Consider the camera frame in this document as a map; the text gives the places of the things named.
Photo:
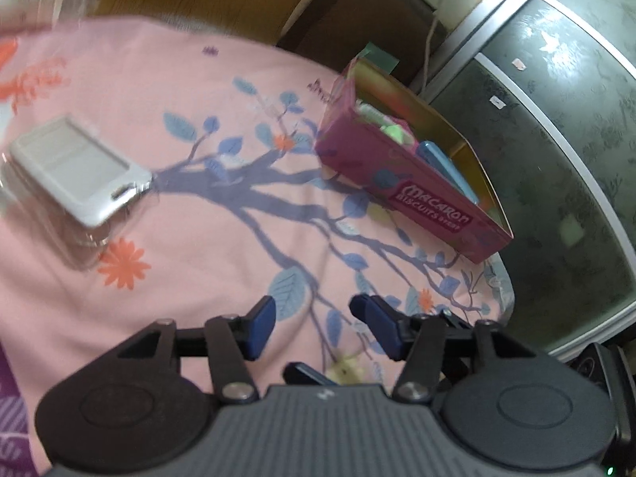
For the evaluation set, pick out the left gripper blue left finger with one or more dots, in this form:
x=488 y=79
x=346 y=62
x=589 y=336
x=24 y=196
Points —
x=257 y=326

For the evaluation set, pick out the patterned glass cabinet door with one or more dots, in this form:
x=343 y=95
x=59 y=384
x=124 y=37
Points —
x=545 y=92

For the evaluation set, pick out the pink biscuit tin box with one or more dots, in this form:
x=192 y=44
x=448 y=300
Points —
x=396 y=175

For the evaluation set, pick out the light green cloth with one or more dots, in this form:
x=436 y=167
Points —
x=399 y=132

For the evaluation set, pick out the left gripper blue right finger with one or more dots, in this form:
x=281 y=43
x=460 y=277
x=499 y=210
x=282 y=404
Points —
x=390 y=327

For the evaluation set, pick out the white card holder case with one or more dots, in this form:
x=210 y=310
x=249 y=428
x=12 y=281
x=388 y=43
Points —
x=81 y=173

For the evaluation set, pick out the pink floral bedsheet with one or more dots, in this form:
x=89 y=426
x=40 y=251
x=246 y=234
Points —
x=241 y=208

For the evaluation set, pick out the colour marker pen pack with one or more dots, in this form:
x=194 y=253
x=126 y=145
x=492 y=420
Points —
x=375 y=116

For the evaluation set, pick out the green paper cup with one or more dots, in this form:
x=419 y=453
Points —
x=378 y=57

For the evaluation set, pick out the brown chair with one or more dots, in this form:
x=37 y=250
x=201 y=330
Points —
x=333 y=32

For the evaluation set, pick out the blue sponge case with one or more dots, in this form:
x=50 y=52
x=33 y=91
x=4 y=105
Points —
x=429 y=152

